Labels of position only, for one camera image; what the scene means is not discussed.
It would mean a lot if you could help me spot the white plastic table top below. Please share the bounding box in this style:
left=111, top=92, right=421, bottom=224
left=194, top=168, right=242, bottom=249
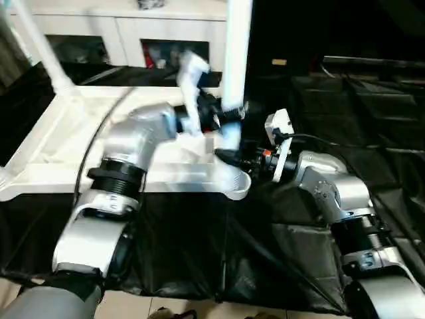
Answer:
left=0, top=84, right=252, bottom=203

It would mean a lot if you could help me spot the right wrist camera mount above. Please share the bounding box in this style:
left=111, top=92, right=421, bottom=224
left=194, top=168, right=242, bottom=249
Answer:
left=263, top=108, right=296, bottom=183

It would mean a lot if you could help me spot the white plastic table leg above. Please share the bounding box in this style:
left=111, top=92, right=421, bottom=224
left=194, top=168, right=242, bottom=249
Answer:
left=17, top=0, right=80, bottom=98
left=213, top=0, right=256, bottom=201

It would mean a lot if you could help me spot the dark long bar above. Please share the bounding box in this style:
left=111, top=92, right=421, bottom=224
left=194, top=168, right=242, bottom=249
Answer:
left=323, top=54, right=425, bottom=68

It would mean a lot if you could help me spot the red bottle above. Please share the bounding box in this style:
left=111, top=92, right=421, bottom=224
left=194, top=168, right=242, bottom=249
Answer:
left=143, top=45, right=154, bottom=70

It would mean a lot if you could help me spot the black box with tan label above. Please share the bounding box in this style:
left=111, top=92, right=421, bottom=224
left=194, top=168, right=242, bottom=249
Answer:
left=250, top=0, right=325, bottom=84

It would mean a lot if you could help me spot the white glass-door cabinet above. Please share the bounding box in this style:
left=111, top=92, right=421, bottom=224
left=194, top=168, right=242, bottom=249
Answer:
left=0, top=0, right=230, bottom=73

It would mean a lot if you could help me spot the grey curtain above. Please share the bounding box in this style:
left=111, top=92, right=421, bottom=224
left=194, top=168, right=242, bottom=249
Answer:
left=0, top=0, right=36, bottom=88

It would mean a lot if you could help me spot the black left camera cable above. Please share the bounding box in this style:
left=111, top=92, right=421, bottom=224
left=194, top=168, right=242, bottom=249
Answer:
left=74, top=87, right=134, bottom=202

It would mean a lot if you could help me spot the black table mat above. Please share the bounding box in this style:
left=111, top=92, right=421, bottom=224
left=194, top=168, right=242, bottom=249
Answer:
left=0, top=61, right=425, bottom=316

